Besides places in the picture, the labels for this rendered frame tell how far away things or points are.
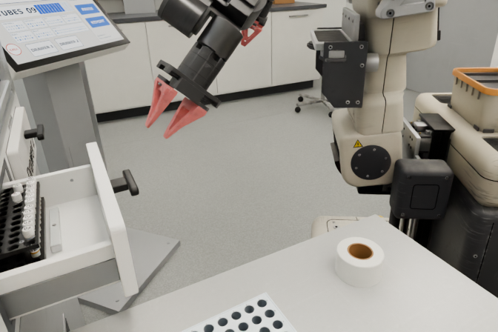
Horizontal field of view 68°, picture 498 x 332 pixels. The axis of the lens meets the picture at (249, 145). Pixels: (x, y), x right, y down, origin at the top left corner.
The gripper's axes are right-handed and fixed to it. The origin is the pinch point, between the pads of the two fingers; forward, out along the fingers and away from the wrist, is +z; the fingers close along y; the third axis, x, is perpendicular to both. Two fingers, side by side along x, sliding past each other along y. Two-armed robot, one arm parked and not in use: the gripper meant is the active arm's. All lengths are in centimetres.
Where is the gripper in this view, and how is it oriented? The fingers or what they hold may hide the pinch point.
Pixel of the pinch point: (158, 127)
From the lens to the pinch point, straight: 60.9
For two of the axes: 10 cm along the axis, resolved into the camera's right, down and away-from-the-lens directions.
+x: 4.5, 3.2, -8.3
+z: -5.7, 8.2, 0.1
